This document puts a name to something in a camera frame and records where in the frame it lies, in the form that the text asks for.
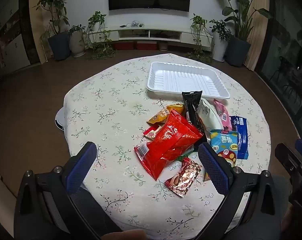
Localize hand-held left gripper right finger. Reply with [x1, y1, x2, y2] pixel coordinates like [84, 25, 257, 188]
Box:
[195, 142, 282, 240]

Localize white television cabinet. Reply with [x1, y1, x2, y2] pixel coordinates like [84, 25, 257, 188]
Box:
[87, 26, 214, 50]

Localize broad-leaf plant in blue pot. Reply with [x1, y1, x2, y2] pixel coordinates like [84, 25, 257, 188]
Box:
[209, 0, 272, 67]

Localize beige curtain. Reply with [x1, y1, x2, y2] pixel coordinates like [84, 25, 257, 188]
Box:
[244, 0, 270, 72]

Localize green snack packet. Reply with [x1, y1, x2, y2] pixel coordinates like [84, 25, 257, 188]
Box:
[177, 149, 195, 161]

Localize person's left hand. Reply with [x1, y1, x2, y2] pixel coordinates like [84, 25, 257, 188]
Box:
[101, 229, 147, 240]

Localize red gold wheat packet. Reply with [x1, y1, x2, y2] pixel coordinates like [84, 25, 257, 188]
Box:
[165, 157, 203, 198]

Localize cream white snack bag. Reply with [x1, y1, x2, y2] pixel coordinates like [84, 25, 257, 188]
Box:
[187, 98, 224, 133]

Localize glass sliding door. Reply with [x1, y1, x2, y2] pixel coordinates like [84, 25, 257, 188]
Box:
[256, 0, 302, 140]

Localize orange snack packet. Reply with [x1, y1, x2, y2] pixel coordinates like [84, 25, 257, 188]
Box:
[147, 104, 185, 125]

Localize leafy tree in blue pot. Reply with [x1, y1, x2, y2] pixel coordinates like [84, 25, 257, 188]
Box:
[33, 0, 72, 61]

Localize dark blue snack packet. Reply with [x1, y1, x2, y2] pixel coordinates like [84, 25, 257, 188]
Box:
[229, 116, 249, 160]

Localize white lychee print packet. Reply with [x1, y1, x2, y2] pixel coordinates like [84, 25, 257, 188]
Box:
[143, 126, 163, 140]

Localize light blue cartoon snack packet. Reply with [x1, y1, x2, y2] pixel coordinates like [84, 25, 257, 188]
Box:
[210, 129, 239, 168]

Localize black snack packet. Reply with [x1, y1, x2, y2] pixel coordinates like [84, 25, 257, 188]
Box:
[182, 91, 208, 142]

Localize white plastic tray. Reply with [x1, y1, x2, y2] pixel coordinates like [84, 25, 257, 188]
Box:
[146, 61, 231, 100]

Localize plant in white ribbed pot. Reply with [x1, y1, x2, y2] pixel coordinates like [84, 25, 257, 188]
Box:
[69, 25, 86, 57]

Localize plant in tall white pot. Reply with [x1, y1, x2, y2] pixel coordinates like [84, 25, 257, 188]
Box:
[209, 19, 232, 63]

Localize red storage box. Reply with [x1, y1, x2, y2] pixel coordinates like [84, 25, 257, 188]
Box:
[136, 41, 158, 50]
[113, 41, 134, 50]

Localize white round object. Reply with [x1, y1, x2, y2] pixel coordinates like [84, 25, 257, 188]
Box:
[54, 107, 66, 132]

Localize floral tablecloth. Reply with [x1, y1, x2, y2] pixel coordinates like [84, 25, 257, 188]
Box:
[62, 52, 271, 240]

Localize large red snack bag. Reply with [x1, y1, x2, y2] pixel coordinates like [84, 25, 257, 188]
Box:
[134, 109, 204, 180]

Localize trailing pothos plant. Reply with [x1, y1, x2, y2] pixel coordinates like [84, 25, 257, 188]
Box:
[85, 11, 116, 60]
[186, 14, 214, 63]

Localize pink snack packet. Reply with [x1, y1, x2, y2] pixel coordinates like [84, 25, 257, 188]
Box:
[213, 99, 231, 130]

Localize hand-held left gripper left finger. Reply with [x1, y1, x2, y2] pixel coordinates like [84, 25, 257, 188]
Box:
[14, 141, 122, 240]

